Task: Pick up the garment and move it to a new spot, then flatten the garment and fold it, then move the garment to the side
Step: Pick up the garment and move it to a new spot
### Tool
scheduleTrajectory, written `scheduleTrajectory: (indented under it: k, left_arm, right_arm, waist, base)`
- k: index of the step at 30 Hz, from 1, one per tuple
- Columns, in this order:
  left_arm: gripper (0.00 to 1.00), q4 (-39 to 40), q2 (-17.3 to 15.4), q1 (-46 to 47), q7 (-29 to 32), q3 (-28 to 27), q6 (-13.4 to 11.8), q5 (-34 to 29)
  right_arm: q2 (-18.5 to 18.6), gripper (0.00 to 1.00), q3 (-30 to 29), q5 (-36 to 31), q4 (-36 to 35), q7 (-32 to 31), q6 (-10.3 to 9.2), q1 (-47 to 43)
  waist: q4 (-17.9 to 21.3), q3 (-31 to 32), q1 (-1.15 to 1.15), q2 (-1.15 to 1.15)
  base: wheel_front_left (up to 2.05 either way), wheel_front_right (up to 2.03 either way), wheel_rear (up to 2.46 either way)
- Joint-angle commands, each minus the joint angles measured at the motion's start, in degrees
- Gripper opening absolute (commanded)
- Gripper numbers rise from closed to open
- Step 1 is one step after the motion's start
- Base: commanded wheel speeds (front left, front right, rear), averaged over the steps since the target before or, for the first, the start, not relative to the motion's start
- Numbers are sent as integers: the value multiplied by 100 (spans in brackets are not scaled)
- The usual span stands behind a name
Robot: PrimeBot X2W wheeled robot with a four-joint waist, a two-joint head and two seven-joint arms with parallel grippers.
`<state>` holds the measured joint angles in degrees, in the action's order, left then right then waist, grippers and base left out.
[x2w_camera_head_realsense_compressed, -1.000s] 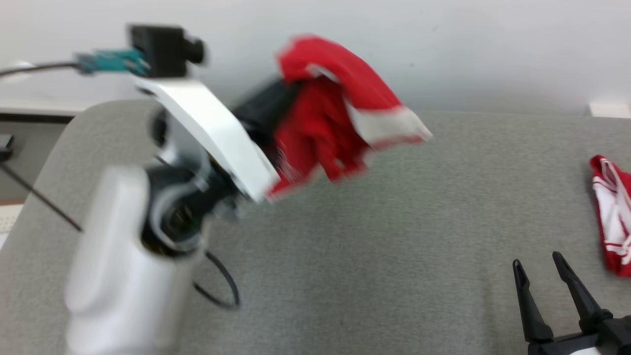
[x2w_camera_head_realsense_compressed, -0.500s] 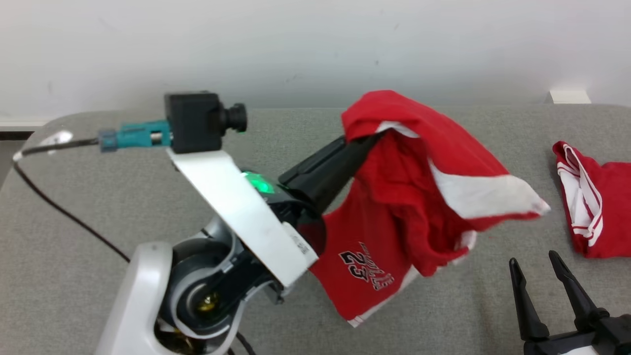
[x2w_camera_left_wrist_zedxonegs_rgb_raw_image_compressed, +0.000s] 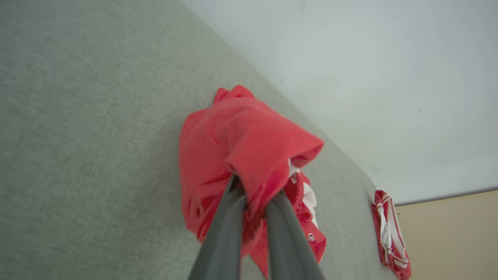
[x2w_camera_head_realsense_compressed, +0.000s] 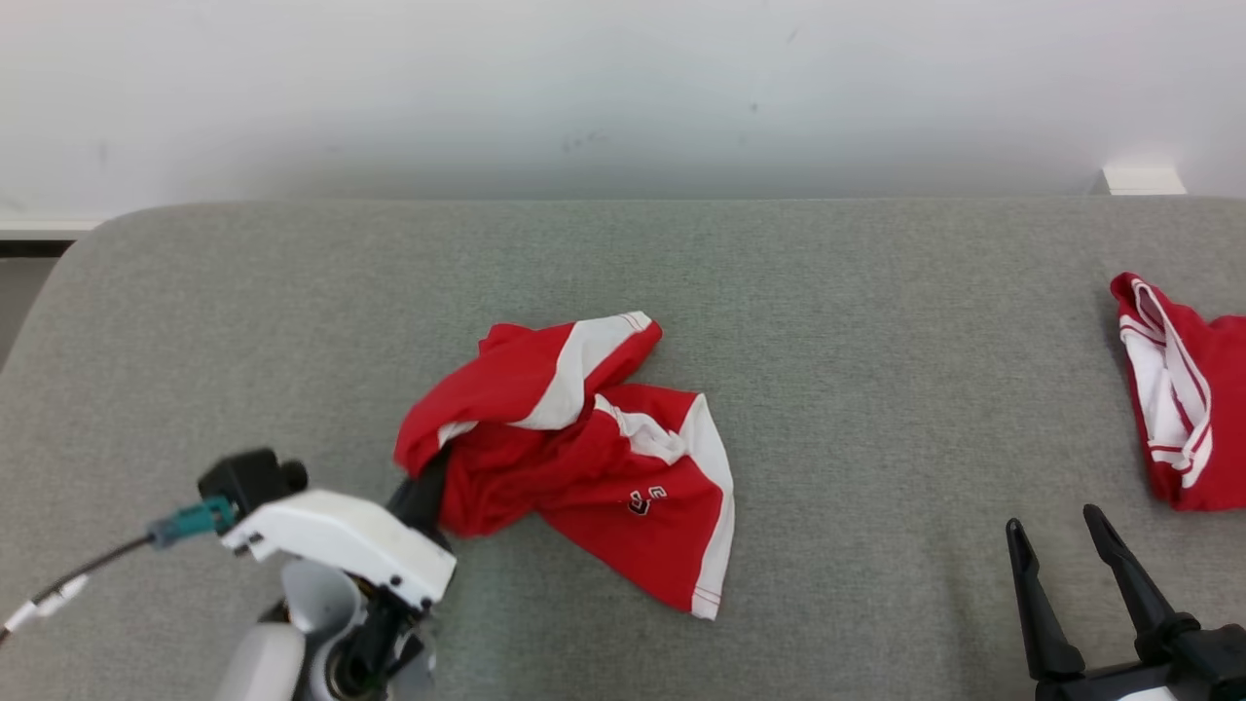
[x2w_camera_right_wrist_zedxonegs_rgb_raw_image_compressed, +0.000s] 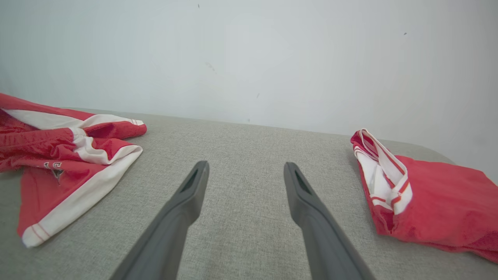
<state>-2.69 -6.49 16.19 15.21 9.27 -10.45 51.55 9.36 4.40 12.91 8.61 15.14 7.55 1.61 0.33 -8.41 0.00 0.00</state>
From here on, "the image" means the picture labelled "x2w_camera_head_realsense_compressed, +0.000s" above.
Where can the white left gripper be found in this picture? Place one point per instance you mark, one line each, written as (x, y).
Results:
(341, 535)

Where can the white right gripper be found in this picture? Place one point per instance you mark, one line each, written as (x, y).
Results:
(1197, 672)

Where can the red shorts white side panels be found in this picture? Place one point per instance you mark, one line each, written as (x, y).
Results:
(604, 487)

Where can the red white striped jersey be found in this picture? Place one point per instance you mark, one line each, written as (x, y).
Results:
(1192, 409)

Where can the grey fabric sofa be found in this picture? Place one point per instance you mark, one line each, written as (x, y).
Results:
(827, 292)

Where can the white skirting board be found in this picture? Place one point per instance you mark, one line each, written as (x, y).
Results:
(44, 229)

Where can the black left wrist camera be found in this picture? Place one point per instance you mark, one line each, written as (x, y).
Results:
(248, 477)

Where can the small white wall block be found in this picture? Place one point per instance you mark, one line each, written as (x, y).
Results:
(1141, 181)

